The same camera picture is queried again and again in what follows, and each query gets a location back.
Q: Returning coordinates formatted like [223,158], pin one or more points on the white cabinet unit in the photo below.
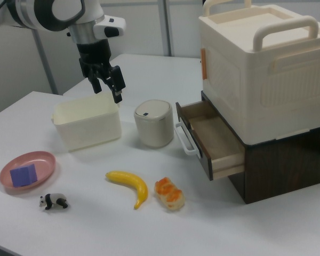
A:
[269,88]

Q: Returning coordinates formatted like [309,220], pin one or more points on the orange latch on storage box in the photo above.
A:
[203,64]

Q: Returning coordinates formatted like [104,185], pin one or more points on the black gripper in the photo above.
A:
[93,53]

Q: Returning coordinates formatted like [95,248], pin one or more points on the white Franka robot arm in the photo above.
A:
[90,8]

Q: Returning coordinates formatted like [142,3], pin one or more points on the orange glazed toy bread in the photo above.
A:
[169,194]

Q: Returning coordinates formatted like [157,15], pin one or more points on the panda toy figure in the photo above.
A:
[53,200]

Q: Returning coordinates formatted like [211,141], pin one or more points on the cream open plastic bin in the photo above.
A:
[90,125]

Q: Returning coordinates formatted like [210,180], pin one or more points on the yellow toy banana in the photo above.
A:
[138,186]

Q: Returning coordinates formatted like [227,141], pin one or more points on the pink plate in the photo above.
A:
[42,165]

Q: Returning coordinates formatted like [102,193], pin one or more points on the dark wood cabinet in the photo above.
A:
[282,170]

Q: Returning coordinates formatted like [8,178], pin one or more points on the purple cube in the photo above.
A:
[22,176]

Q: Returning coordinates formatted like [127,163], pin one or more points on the small beige lidded trash can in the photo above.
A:
[154,125]

